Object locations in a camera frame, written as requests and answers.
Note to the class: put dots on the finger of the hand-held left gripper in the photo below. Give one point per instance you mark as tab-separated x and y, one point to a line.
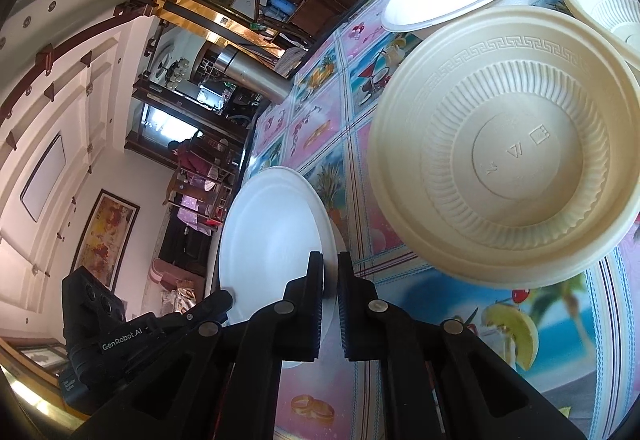
210	310

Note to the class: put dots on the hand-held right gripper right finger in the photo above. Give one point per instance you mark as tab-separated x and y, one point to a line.
345	310

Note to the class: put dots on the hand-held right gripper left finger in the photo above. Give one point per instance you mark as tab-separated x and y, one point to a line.
314	310

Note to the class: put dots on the white foam plate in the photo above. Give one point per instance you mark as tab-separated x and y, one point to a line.
270	240

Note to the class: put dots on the floral sofa cover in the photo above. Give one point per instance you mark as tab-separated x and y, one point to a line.
176	300

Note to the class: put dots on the pink sofa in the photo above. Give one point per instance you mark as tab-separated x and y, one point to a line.
162	276

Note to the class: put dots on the purple floral tablecloth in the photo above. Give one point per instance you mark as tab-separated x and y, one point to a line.
195	205

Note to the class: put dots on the rectangular ceiling light panel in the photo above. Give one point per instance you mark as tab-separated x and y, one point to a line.
45	174

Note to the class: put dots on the printed fruit tablecloth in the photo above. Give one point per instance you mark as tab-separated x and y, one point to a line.
325	119

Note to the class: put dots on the steel thermos flask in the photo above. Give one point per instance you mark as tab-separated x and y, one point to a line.
250	72

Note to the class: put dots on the striped seat cushion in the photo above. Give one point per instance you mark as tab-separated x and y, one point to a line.
287	62

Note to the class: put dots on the gold mirrored pillar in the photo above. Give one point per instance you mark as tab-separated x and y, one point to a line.
200	14

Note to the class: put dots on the framed wall painting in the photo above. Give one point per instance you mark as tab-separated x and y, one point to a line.
107	240

